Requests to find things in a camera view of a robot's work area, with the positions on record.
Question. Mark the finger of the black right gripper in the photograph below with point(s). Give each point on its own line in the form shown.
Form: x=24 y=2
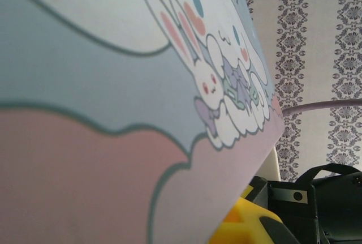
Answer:
x=260 y=193

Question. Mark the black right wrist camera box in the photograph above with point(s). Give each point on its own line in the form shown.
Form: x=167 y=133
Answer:
x=291 y=198

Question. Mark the small padlock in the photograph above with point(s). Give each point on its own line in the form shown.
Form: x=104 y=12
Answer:
x=249 y=221

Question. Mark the cartoon print tin box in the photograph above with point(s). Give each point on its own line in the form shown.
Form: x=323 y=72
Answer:
x=113 y=85

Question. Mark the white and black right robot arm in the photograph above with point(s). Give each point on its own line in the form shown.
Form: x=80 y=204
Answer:
x=273 y=164

